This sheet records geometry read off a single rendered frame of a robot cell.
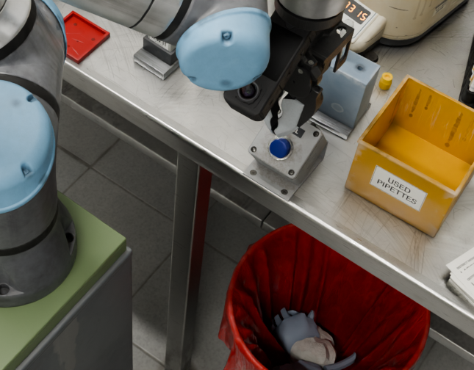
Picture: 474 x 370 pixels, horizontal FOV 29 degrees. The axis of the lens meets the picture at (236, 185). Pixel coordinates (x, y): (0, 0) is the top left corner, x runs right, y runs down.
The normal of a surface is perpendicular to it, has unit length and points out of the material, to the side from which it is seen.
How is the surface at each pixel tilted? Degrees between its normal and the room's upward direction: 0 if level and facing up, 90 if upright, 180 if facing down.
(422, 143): 0
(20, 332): 2
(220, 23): 8
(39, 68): 41
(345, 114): 90
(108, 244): 2
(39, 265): 74
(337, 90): 90
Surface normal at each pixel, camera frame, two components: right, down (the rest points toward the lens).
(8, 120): 0.12, -0.44
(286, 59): -0.21, -0.20
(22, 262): 0.44, 0.58
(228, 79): 0.04, 0.84
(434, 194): -0.55, 0.66
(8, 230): 0.30, 0.81
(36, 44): 0.90, 0.19
